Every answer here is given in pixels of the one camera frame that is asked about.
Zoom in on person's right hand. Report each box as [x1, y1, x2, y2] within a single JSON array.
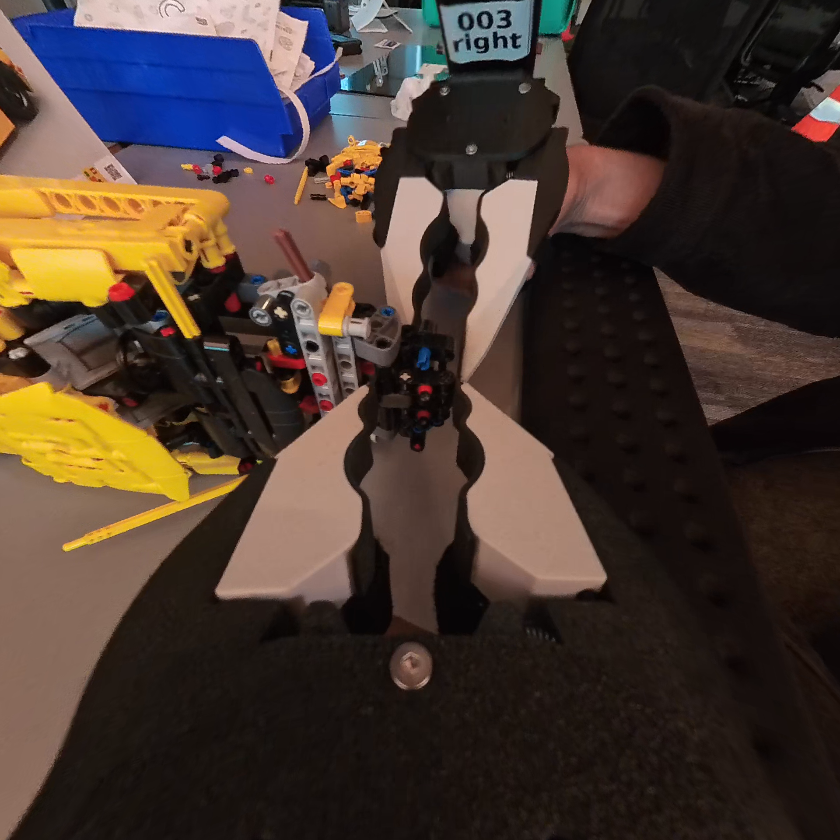
[[548, 143, 667, 238]]

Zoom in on long yellow Lego axle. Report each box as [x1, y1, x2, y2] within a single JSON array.
[[62, 474, 249, 552]]

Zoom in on black dimpled mat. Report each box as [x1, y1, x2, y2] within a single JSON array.
[[521, 233, 840, 840]]

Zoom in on blue plastic bin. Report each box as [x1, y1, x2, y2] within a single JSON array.
[[12, 7, 342, 158]]

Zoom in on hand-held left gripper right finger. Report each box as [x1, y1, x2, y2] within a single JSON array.
[[436, 381, 608, 634]]

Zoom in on white paper strip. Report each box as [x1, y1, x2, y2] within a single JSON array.
[[217, 92, 311, 165]]

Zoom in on pile of small bricks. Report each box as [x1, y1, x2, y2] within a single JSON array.
[[305, 136, 388, 224]]

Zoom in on white car instruction booklet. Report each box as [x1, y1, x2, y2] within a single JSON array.
[[0, 13, 139, 185]]

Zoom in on white printed paper sheets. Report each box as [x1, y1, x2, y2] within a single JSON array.
[[73, 0, 316, 89]]

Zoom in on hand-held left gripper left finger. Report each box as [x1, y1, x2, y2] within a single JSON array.
[[215, 386, 395, 634]]

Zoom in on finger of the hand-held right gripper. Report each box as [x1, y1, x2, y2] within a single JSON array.
[[453, 180, 542, 385], [379, 176, 460, 339]]

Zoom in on scatter of red black bricks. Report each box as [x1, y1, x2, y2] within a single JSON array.
[[180, 153, 277, 186]]

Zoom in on yellow toy brick car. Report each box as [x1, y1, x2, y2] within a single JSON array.
[[0, 174, 458, 503]]

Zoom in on crumpled white paper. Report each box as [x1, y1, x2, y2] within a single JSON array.
[[390, 62, 447, 120]]

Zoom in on teal plastic bin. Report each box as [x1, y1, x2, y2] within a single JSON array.
[[420, 0, 581, 40]]

